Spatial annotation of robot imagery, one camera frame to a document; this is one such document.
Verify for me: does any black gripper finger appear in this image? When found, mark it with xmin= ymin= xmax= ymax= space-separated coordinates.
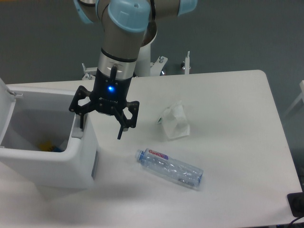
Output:
xmin=69 ymin=85 xmax=96 ymax=129
xmin=111 ymin=100 xmax=140 ymax=140

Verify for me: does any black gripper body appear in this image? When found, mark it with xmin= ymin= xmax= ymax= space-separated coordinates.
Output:
xmin=89 ymin=70 xmax=133 ymax=115

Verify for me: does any white trash can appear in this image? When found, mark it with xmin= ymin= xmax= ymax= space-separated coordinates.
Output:
xmin=0 ymin=85 xmax=98 ymax=189

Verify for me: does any white trash can lid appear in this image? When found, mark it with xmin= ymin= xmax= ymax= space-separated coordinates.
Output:
xmin=0 ymin=79 xmax=16 ymax=142

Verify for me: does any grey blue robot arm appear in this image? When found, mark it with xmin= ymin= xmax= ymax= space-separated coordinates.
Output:
xmin=69 ymin=0 xmax=198 ymax=139

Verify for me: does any white tissue pack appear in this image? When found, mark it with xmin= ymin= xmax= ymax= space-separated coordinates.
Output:
xmin=156 ymin=100 xmax=190 ymax=140

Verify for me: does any blue item in bin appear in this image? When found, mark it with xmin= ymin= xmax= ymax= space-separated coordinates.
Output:
xmin=52 ymin=146 xmax=62 ymax=152

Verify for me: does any clear plastic water bottle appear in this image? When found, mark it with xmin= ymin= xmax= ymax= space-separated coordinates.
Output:
xmin=135 ymin=148 xmax=203 ymax=188

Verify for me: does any yellow item in bin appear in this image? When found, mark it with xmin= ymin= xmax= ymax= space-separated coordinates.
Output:
xmin=38 ymin=141 xmax=54 ymax=152

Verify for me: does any white furniture piece right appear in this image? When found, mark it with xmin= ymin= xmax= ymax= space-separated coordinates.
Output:
xmin=287 ymin=80 xmax=304 ymax=114

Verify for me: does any black device at edge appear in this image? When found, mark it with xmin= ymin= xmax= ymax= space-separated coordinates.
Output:
xmin=287 ymin=192 xmax=304 ymax=217

